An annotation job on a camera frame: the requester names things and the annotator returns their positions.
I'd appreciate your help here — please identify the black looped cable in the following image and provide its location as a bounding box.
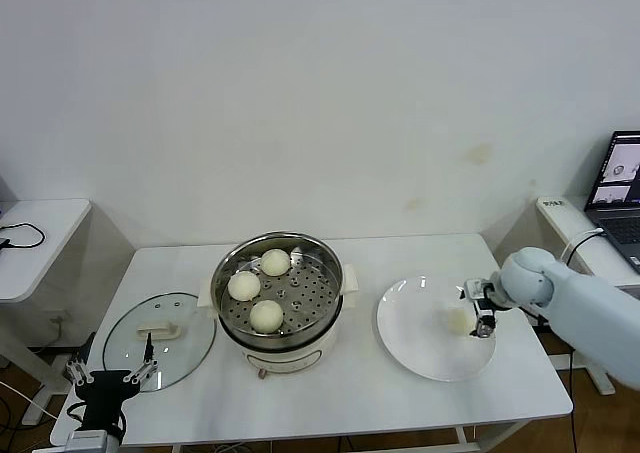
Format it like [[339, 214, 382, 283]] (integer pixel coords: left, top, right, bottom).
[[0, 222, 46, 252]]

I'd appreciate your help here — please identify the round white plate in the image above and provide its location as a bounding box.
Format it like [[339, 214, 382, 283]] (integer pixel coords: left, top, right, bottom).
[[376, 276, 499, 385]]

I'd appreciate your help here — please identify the grey open laptop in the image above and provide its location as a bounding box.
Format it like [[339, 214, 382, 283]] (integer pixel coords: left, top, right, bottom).
[[583, 131, 640, 275]]

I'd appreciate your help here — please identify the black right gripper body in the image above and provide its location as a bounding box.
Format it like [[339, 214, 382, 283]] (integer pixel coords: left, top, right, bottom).
[[474, 281, 504, 320]]

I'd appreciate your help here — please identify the black cable with adapter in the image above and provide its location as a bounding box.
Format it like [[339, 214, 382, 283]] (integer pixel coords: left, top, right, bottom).
[[559, 232, 606, 374]]

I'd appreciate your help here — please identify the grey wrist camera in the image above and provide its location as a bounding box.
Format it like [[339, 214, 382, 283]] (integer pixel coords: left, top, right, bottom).
[[63, 431, 109, 452], [463, 278, 487, 303]]

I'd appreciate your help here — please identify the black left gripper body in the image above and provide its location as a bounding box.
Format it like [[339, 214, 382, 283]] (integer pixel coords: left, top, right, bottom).
[[74, 370, 141, 432]]

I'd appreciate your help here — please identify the cream electric cooker pot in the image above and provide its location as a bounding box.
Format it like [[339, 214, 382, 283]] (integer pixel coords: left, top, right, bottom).
[[218, 292, 361, 380]]

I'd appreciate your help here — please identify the white steamed baozi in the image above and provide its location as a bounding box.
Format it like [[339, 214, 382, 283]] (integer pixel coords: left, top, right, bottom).
[[227, 271, 262, 303], [439, 306, 474, 335], [261, 248, 291, 278], [249, 300, 285, 335]]

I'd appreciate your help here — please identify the white floor cable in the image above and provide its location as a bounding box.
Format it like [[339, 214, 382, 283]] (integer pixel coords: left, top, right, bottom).
[[0, 380, 61, 419]]

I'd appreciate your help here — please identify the white side table with cable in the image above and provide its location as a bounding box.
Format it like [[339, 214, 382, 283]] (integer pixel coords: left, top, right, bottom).
[[0, 198, 94, 427]]

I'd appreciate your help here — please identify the white side table with laptop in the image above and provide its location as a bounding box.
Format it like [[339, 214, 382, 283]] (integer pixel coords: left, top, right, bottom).
[[536, 195, 640, 397]]

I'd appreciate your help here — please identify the round glass pot lid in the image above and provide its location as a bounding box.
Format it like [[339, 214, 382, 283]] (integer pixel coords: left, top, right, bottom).
[[102, 291, 219, 394]]

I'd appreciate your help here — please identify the white laptop cable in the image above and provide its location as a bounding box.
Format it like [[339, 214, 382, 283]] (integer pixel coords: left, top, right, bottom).
[[559, 228, 606, 265]]

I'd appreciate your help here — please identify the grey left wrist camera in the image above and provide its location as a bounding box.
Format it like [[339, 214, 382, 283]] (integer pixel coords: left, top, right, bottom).
[[63, 431, 109, 452]]

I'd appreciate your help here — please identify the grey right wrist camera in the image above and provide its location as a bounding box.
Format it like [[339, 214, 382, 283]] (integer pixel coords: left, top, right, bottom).
[[463, 278, 487, 303]]

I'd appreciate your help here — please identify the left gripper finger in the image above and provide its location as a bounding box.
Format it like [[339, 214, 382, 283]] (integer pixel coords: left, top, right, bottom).
[[66, 331, 96, 385], [122, 333, 160, 382]]

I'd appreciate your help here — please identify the stainless steel steamer basket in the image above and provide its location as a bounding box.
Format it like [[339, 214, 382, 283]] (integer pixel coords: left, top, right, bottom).
[[198, 231, 361, 342]]

